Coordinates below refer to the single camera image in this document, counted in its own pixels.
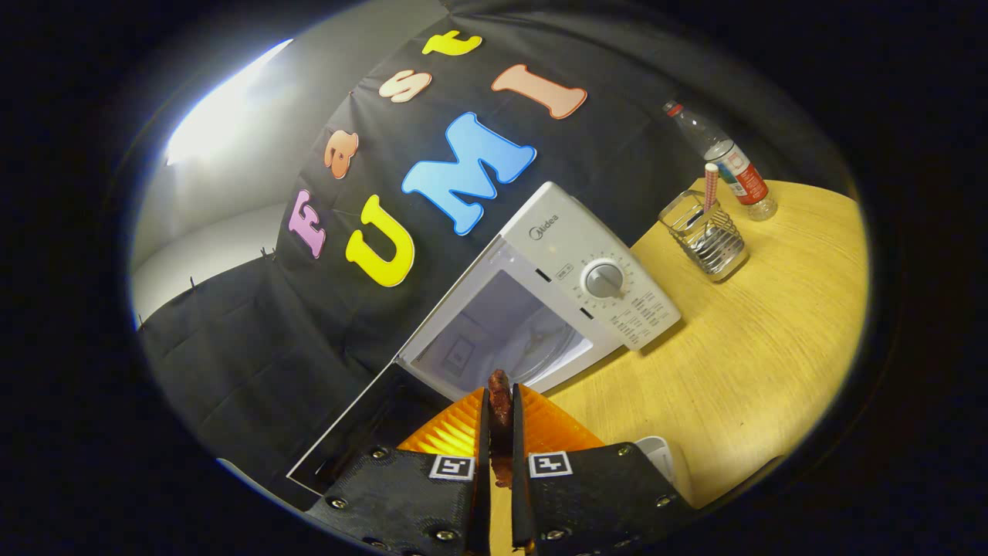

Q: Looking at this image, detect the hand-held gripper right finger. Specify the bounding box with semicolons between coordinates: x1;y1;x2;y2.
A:
509;384;695;556

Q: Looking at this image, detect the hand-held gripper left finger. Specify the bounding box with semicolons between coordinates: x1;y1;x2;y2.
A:
305;386;492;556

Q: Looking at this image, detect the reddish-brown meat piece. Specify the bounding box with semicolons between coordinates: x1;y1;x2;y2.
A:
486;369;514;489

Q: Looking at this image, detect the white toaster oven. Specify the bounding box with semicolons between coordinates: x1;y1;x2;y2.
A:
287;181;683;497

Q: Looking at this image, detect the small white rectangular dish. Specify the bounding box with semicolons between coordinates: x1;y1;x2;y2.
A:
634;436;676;483

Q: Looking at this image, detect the black backdrop cloth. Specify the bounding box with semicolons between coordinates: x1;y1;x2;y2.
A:
137;0;850;503

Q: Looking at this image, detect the clear red label plastic bottle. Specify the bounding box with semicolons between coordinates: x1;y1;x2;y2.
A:
662;100;779;222

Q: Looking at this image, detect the metal wire holder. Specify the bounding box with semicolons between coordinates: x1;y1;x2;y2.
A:
658;189;750;283

